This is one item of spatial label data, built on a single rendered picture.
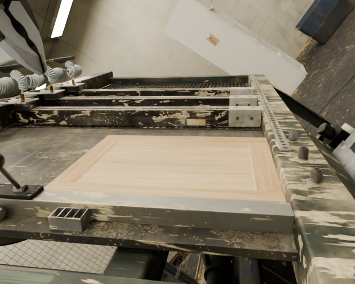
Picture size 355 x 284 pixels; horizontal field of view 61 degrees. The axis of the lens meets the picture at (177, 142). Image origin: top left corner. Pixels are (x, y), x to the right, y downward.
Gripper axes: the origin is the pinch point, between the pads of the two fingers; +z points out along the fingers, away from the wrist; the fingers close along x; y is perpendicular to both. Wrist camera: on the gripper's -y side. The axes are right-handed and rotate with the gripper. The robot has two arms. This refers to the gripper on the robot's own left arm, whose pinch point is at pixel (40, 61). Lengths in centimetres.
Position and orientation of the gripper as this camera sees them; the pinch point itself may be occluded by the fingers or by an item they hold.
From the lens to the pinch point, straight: 42.5
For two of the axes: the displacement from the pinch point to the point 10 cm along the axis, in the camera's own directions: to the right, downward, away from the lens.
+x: -2.6, 4.6, -8.5
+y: -8.1, 3.8, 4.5
